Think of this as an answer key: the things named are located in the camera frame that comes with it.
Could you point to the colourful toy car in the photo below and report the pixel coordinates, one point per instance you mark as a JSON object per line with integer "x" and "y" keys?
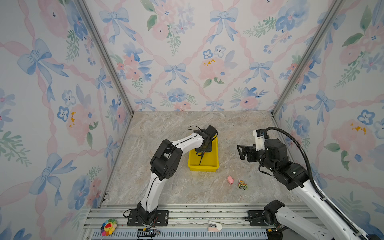
{"x": 242, "y": 185}

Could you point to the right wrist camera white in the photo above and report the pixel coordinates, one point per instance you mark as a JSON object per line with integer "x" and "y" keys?
{"x": 259, "y": 139}

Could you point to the white pink clip toy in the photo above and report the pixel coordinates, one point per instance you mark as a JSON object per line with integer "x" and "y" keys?
{"x": 214, "y": 227}

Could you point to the aluminium corner post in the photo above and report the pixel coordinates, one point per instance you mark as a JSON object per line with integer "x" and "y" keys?
{"x": 94, "y": 32}
{"x": 320, "y": 33}

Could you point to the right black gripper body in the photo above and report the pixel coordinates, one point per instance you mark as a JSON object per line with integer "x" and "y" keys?
{"x": 254, "y": 156}

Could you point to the left aluminium corner post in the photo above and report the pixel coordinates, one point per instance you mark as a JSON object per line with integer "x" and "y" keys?
{"x": 94, "y": 32}

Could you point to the right aluminium corner post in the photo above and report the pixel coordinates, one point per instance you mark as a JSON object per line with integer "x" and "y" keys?
{"x": 320, "y": 33}

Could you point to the yellow plastic bin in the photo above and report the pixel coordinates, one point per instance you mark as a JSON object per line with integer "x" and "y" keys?
{"x": 210, "y": 162}

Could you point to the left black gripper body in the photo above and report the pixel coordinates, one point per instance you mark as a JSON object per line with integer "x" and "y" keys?
{"x": 209, "y": 148}

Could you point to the pink pig toy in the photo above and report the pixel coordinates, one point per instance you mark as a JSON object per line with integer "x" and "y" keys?
{"x": 230, "y": 180}

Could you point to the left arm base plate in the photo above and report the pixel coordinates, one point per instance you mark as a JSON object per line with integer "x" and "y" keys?
{"x": 160, "y": 216}

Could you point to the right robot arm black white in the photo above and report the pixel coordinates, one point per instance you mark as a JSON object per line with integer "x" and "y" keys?
{"x": 272, "y": 155}

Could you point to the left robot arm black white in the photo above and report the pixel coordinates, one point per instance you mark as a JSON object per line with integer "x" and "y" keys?
{"x": 165, "y": 163}

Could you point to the rainbow flower toy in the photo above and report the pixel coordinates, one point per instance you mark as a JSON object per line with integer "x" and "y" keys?
{"x": 108, "y": 227}

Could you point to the aluminium rail frame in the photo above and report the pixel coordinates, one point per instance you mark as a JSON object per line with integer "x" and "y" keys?
{"x": 186, "y": 221}

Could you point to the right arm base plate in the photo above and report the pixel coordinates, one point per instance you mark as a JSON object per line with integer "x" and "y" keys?
{"x": 256, "y": 218}

